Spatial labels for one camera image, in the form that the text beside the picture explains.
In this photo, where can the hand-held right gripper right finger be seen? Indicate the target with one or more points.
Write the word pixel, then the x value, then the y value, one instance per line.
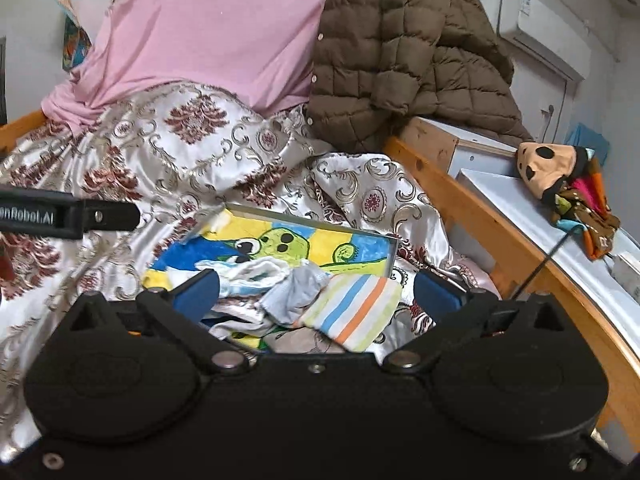
pixel 436 296

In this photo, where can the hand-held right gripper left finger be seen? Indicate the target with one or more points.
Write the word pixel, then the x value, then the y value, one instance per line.
pixel 196 294

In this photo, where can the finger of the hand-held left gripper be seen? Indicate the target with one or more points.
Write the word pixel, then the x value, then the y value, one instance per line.
pixel 112 216

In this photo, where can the white blue striped sock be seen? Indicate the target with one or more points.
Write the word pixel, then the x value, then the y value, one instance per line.
pixel 250 275

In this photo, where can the yellow blue orange striped sock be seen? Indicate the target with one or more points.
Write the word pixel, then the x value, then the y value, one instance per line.
pixel 350 310

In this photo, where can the cartoon painted tray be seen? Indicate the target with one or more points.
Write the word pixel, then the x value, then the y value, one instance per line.
pixel 300 242

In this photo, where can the beige sock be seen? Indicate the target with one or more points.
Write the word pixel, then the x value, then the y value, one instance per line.
pixel 305 342

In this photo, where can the floral satin blanket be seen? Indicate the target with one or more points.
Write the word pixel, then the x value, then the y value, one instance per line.
pixel 165 160

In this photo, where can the plywood box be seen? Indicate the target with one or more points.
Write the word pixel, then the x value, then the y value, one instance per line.
pixel 425 145

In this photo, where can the colourful plush toy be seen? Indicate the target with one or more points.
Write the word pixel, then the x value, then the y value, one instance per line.
pixel 550 160

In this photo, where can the white foam block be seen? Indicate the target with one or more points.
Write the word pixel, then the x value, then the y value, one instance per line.
pixel 627 275

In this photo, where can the pink cloth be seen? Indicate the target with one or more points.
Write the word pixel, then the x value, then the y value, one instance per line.
pixel 210 35

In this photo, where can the blue towel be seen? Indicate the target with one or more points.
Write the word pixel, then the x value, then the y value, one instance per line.
pixel 590 142

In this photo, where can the brown quilted jacket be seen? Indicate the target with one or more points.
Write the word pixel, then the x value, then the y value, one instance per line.
pixel 400 60

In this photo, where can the white air conditioner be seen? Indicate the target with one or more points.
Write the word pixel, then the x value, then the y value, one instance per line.
pixel 545 35

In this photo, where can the wooden bed rail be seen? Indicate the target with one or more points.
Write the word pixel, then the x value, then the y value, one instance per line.
pixel 500 200

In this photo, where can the colourful wall poster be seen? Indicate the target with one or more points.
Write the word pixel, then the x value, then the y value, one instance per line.
pixel 75 40

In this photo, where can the wall socket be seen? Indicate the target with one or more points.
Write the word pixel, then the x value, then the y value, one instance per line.
pixel 549 110

